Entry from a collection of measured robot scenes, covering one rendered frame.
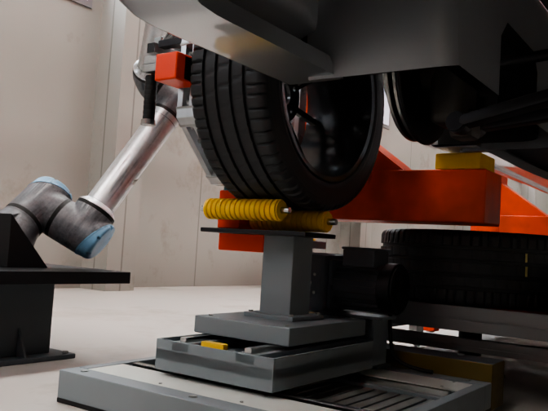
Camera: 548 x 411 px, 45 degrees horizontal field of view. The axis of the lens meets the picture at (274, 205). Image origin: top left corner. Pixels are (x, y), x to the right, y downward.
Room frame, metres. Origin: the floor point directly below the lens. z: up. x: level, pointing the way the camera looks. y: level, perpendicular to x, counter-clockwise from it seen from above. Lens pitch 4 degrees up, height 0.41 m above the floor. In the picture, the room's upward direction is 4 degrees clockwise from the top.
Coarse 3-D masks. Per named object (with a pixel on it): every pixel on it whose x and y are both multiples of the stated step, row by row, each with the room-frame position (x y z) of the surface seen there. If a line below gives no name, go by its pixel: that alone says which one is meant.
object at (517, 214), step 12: (504, 192) 3.80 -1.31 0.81; (516, 192) 3.84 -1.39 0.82; (504, 204) 3.80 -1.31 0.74; (516, 204) 3.76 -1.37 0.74; (528, 204) 3.72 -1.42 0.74; (504, 216) 3.79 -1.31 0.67; (516, 216) 3.75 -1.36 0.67; (528, 216) 3.71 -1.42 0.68; (540, 216) 3.68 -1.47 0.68; (504, 228) 3.78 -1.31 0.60; (516, 228) 3.75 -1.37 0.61; (528, 228) 3.71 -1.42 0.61; (540, 228) 3.67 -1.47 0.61
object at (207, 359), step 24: (192, 336) 1.69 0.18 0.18; (216, 336) 1.76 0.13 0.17; (168, 360) 1.68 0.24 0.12; (192, 360) 1.64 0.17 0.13; (216, 360) 1.59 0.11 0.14; (240, 360) 1.55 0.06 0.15; (264, 360) 1.52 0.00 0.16; (288, 360) 1.55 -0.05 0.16; (312, 360) 1.64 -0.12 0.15; (336, 360) 1.74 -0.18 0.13; (360, 360) 1.85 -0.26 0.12; (240, 384) 1.55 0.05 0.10; (264, 384) 1.51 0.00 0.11; (288, 384) 1.55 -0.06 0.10
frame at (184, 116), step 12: (192, 48) 1.72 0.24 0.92; (180, 96) 1.74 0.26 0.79; (300, 96) 2.12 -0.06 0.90; (180, 108) 1.74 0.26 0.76; (300, 108) 2.13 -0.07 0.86; (180, 120) 1.74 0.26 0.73; (192, 120) 1.72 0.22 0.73; (300, 120) 2.13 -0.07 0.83; (192, 132) 1.78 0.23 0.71; (300, 132) 2.13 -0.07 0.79; (192, 144) 1.79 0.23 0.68; (300, 144) 2.13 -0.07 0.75; (204, 156) 1.82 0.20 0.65; (204, 168) 1.84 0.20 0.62; (216, 180) 1.85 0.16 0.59
